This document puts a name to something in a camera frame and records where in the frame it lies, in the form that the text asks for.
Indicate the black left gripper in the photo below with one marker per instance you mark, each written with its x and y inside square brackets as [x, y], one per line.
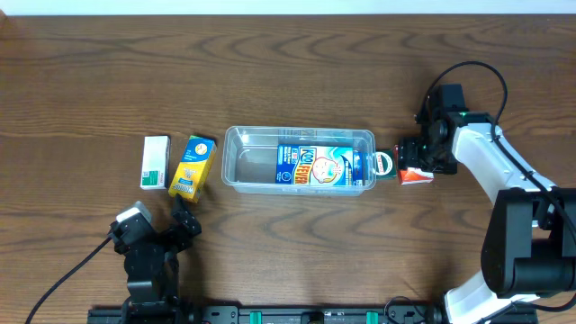
[166, 236]

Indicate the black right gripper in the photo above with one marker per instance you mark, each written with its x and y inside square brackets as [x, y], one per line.
[415, 153]

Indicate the red white medicine box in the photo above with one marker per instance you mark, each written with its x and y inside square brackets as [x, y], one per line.
[410, 175]

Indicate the blue Kool Fever box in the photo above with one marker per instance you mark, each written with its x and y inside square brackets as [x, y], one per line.
[319, 166]

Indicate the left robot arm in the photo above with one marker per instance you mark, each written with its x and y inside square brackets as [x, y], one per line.
[151, 262]

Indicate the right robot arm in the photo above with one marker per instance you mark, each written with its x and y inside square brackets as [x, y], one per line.
[529, 248]

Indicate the clear plastic container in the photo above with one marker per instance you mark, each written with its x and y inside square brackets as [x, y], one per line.
[250, 156]

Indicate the small green round-logo box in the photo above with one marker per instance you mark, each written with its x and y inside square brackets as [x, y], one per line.
[385, 165]

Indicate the yellow Woods syrup box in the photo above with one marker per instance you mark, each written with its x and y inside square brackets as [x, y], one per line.
[193, 168]

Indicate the white green Panadol box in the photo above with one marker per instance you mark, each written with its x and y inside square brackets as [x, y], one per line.
[155, 160]

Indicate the black mounting rail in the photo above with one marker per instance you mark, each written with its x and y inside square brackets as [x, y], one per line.
[240, 315]

